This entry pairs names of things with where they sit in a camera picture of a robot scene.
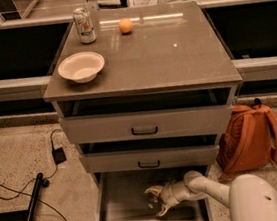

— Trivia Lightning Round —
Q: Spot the black power adapter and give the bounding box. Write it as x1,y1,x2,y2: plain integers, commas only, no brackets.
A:
52,147,67,165

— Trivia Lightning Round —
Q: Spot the orange backpack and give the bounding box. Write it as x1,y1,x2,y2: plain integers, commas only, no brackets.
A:
216,98,277,182

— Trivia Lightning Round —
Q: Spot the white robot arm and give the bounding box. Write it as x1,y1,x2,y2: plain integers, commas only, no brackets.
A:
145,170,277,221

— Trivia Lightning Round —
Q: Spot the black middle drawer handle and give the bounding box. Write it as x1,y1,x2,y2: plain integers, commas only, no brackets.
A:
138,160,161,169

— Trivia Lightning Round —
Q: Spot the white paper bowl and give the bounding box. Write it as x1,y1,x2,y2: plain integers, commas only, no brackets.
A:
58,51,105,84

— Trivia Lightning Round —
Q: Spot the grey drawer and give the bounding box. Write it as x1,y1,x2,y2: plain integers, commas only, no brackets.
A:
59,87,231,144
80,134,218,174
96,166,213,221

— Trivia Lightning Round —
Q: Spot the black floor cable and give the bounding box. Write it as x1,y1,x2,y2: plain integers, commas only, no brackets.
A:
0,128,75,221

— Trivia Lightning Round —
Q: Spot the top grey drawer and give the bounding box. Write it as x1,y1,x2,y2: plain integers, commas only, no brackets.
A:
59,87,231,144

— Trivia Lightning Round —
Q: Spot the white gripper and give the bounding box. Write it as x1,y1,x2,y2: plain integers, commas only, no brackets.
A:
144,181,203,217

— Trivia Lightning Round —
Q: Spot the black drawer handle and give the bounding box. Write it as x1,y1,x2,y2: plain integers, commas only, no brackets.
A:
138,160,161,169
131,126,158,136

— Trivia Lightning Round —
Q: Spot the grey drawer cabinet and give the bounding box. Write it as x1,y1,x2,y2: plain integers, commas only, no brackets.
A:
33,0,261,221

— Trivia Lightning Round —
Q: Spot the black top drawer handle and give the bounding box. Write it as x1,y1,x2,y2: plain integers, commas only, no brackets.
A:
131,126,158,136

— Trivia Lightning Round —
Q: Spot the clear plastic water bottle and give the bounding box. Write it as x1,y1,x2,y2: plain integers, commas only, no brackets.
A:
148,194,160,210

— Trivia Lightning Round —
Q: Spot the orange fruit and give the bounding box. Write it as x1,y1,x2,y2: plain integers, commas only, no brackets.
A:
118,18,133,34

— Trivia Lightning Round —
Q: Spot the middle grey drawer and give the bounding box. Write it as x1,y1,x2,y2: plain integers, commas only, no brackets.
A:
80,134,218,174

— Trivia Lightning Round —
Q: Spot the black pole on floor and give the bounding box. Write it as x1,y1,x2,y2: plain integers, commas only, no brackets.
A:
24,173,43,221

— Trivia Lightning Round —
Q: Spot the white green soda can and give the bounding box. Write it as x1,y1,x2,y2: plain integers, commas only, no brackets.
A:
73,8,96,44

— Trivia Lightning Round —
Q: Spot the bottom grey drawer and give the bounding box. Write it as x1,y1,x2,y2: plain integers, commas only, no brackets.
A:
96,166,213,221

